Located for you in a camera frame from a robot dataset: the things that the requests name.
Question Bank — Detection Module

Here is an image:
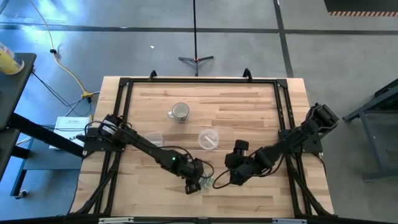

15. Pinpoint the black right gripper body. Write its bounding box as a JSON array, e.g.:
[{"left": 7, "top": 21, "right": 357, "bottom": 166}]
[{"left": 224, "top": 151, "right": 250, "bottom": 187}]

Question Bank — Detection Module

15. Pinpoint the black tripod stand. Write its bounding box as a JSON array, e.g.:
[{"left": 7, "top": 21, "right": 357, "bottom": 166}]
[{"left": 178, "top": 0, "right": 215, "bottom": 77}]

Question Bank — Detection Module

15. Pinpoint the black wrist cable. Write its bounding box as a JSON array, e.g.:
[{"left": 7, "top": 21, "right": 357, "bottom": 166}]
[
  {"left": 194, "top": 157, "right": 215, "bottom": 185},
  {"left": 212, "top": 167, "right": 237, "bottom": 190}
]

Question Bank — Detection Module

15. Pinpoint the empty clear plastic container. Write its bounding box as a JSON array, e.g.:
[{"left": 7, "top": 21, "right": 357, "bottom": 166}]
[{"left": 144, "top": 131, "right": 165, "bottom": 147}]

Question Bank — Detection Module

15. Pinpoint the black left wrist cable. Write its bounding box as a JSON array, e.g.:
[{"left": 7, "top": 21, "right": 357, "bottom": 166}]
[{"left": 194, "top": 157, "right": 215, "bottom": 185}]

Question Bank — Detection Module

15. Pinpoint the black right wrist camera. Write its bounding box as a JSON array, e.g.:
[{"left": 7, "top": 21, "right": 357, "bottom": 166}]
[{"left": 234, "top": 139, "right": 250, "bottom": 154}]

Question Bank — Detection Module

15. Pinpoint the black aluminium table frame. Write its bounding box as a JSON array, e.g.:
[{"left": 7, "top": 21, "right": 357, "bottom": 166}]
[{"left": 70, "top": 68, "right": 335, "bottom": 219}]

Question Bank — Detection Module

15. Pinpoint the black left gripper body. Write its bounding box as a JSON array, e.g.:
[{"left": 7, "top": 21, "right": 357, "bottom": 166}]
[{"left": 182, "top": 157, "right": 205, "bottom": 185}]

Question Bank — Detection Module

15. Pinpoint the white paper box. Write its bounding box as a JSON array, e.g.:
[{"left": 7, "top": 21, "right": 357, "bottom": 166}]
[{"left": 49, "top": 116, "right": 94, "bottom": 151}]

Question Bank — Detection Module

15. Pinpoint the dark metal cart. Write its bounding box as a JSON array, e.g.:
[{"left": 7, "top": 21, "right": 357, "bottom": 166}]
[{"left": 343, "top": 78, "right": 398, "bottom": 182}]

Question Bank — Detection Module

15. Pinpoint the black hazard striped mat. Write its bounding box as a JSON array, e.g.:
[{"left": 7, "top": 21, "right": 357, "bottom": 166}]
[{"left": 323, "top": 0, "right": 398, "bottom": 17}]

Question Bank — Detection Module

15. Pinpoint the black floor cable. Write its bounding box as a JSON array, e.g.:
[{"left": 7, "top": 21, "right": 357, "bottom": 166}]
[{"left": 30, "top": 70, "right": 93, "bottom": 118}]

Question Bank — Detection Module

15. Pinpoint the black side table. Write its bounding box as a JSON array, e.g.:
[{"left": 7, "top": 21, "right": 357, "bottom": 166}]
[{"left": 0, "top": 52, "right": 86, "bottom": 183}]

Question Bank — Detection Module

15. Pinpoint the grey patterned mug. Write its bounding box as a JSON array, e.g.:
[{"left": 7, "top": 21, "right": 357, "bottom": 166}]
[{"left": 167, "top": 102, "right": 190, "bottom": 123}]

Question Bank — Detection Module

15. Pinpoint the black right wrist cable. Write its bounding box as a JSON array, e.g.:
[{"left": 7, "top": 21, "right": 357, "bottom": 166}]
[{"left": 212, "top": 167, "right": 237, "bottom": 190}]

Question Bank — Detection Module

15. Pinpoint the yellow canister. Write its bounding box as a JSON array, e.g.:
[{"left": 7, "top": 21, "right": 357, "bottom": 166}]
[{"left": 0, "top": 42, "right": 25, "bottom": 76}]

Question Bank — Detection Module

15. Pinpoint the yellow floor cable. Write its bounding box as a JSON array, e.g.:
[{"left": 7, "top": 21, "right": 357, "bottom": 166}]
[{"left": 29, "top": 0, "right": 94, "bottom": 100}]

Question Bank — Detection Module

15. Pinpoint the clear plastic cup lid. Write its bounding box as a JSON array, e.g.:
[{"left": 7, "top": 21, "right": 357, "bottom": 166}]
[{"left": 198, "top": 128, "right": 220, "bottom": 151}]

